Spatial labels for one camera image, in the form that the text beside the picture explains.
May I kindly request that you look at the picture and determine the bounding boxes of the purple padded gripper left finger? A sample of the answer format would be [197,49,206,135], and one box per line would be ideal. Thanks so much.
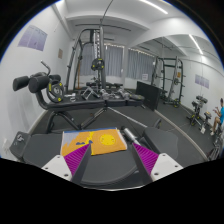
[42,144,91,184]

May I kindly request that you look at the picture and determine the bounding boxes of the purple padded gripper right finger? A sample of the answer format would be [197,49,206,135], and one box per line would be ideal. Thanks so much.
[132,143,182,183]

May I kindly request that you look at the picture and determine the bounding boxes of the orange patterned folded towel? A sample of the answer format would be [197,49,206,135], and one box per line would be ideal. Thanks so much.
[60,127,127,156]

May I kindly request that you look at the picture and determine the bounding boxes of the black near padded bench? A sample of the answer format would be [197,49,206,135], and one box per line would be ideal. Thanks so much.
[10,127,178,189]

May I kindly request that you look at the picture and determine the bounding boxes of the black padded weight bench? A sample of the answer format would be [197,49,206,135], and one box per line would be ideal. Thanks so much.
[12,71,146,134]

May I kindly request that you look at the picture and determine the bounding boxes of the small exercise machine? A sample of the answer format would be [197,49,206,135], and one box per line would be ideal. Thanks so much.
[189,95,211,134]

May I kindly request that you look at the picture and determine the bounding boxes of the black plyo box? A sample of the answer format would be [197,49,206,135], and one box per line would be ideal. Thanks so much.
[136,81,161,111]

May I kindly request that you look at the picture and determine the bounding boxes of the black weight plate yellow trim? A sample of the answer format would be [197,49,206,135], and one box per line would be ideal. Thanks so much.
[46,80,64,103]

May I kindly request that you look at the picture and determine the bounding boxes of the person in blue shirt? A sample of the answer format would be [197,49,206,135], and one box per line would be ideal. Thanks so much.
[210,99,224,136]

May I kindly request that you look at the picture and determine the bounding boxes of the black power rack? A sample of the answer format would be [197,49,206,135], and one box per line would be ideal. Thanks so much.
[151,56,184,108]

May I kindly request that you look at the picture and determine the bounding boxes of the grey window curtains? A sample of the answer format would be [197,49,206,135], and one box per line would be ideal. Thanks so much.
[80,44,154,80]

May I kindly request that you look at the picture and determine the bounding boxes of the black cable gym machine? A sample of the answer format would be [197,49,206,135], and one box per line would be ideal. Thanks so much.
[64,27,116,93]

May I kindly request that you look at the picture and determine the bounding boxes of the purple wall poster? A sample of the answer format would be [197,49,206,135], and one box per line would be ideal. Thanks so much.
[18,25,47,51]

